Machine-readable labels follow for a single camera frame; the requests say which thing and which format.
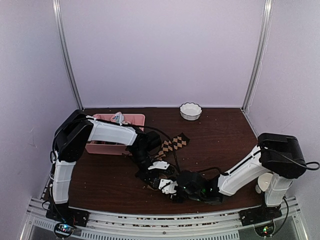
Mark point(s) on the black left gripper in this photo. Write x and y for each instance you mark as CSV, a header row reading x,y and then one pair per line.
x,y
146,176

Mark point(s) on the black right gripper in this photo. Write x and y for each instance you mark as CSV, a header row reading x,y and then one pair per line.
x,y
176,200

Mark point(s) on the tan ribbed sock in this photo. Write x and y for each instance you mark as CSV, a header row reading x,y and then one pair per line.
x,y
154,183

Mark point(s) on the brown argyle patterned sock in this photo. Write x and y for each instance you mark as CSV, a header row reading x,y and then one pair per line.
x,y
168,146

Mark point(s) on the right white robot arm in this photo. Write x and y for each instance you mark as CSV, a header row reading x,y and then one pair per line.
x,y
278,154

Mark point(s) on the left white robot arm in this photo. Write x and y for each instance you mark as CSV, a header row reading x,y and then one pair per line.
x,y
70,141

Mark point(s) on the rolled socks in box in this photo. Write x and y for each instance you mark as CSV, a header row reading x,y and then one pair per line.
x,y
119,118

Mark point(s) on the pink divided storage box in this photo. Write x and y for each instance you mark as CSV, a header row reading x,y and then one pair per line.
x,y
104,148

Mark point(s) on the white scalloped ceramic bowl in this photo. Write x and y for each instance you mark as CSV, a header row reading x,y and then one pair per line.
x,y
190,111

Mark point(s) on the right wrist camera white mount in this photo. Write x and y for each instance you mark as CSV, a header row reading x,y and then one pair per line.
x,y
167,186

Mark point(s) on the aluminium front rail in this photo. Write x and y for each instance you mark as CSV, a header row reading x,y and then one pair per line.
x,y
219,225

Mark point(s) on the left aluminium corner post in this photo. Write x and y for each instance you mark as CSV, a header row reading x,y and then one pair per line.
x,y
65,53

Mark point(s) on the aluminium corner post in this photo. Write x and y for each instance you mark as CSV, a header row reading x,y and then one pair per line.
x,y
261,46
65,53

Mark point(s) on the right aluminium corner post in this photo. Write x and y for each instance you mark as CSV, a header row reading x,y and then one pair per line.
x,y
261,46

